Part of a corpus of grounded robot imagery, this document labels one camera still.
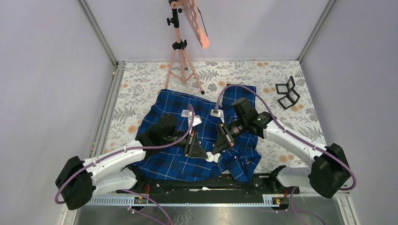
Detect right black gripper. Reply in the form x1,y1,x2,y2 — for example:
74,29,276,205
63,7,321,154
212,117,247,155

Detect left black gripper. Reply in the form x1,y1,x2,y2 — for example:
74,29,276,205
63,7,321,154
163,128,208,159

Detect blue plaid shirt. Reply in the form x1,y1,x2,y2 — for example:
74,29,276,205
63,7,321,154
134,89,261,182

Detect black jewelry box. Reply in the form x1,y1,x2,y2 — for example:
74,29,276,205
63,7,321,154
277,89,300,110

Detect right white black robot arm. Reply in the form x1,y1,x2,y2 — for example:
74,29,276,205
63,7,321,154
208,97,351,198

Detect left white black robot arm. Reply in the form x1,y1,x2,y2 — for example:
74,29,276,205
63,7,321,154
55,114,214,210

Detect floral table mat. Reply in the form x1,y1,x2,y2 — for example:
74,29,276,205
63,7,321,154
103,61,325,173

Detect pink tripod stand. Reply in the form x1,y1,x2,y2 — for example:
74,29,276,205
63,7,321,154
165,0,205,95

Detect pink perforated board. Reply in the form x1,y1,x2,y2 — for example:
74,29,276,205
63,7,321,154
182,0,210,49

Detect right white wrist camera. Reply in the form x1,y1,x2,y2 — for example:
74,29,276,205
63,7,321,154
210,109,223,118

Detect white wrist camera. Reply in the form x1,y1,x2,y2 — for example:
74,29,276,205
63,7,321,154
181,110,202,127
210,109,223,118

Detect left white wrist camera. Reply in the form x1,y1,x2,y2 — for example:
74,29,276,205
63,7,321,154
181,110,202,127

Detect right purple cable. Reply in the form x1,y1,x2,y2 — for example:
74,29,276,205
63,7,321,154
214,84,358,225

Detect purple cable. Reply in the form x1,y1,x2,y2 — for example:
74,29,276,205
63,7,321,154
55,104,196,225
214,84,358,225

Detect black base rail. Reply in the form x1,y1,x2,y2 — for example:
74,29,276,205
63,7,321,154
130,173,299,204

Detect grey slotted cable duct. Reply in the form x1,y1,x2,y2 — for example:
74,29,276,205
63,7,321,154
86,192,280,207

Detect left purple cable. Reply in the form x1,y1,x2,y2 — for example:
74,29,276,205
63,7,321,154
55,104,196,225

